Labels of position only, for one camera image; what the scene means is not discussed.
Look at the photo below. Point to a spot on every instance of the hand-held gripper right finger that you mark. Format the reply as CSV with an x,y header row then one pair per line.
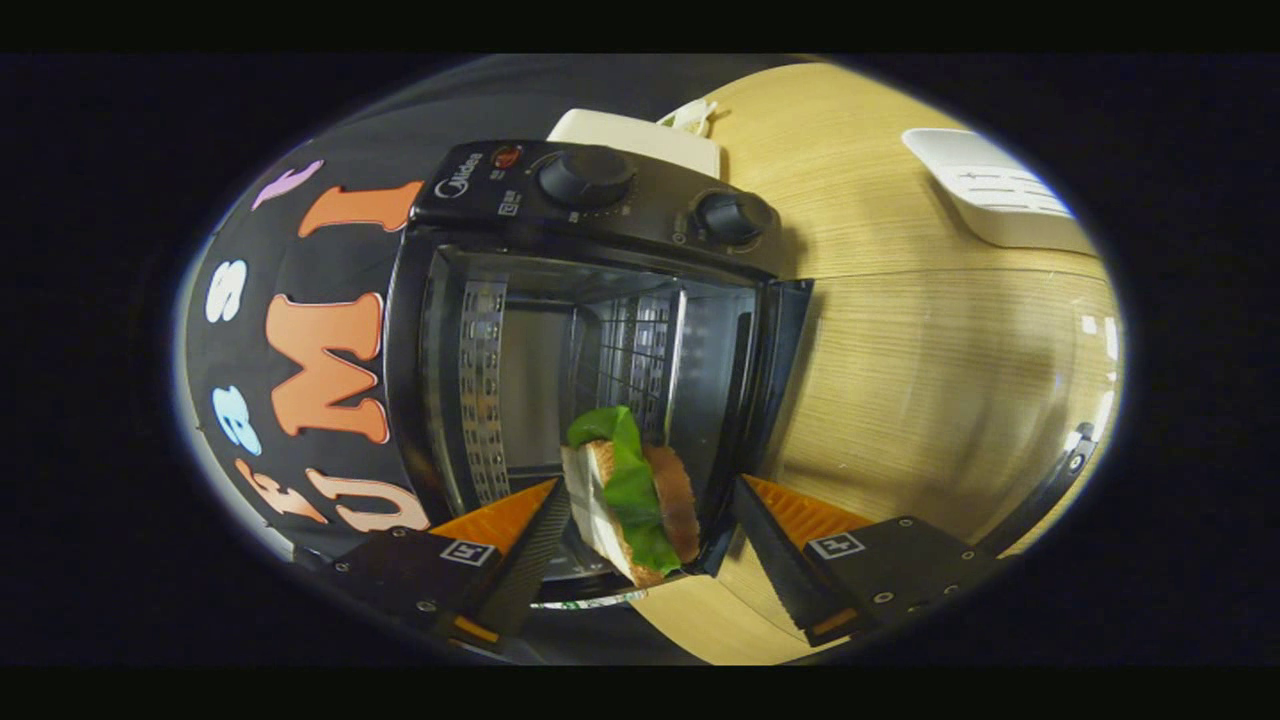
x,y
775,560

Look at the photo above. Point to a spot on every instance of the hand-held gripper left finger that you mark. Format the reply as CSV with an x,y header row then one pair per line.
x,y
525,565

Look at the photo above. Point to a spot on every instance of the sandwich with green lettuce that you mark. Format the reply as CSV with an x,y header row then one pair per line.
x,y
635,500

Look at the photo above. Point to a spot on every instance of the black toaster oven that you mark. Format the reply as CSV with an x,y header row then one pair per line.
x,y
640,215

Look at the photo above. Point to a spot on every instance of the white pop-up toaster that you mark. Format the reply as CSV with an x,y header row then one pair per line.
x,y
640,140

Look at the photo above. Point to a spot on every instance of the white rectangular plate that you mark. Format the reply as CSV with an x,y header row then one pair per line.
x,y
1000,195

